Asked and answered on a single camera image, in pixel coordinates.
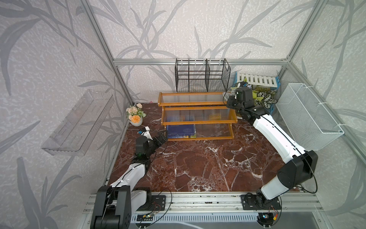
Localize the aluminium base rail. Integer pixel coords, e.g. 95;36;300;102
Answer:
82;192;325;215

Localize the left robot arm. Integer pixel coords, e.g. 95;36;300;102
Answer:
90;130;168;229

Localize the orange wooden bookshelf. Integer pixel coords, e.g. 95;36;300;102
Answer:
158;92;237;141

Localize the variegated dark leaf plant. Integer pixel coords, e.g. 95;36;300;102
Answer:
253;87;277;109

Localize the black wire rack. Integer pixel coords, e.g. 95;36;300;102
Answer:
174;59;231;93

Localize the white slatted crate blue frame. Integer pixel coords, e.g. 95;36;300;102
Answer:
230;72;281;114

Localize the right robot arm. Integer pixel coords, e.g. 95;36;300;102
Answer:
226;86;318;210

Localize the clear acrylic wall shelf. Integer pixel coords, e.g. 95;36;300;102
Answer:
41;90;115;156

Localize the white mesh wall basket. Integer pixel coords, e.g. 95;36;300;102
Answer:
276;83;344;151

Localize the flower pot with orange flowers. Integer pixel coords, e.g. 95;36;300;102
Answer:
126;103;146;127

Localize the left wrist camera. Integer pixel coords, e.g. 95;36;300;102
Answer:
138;127;152;140

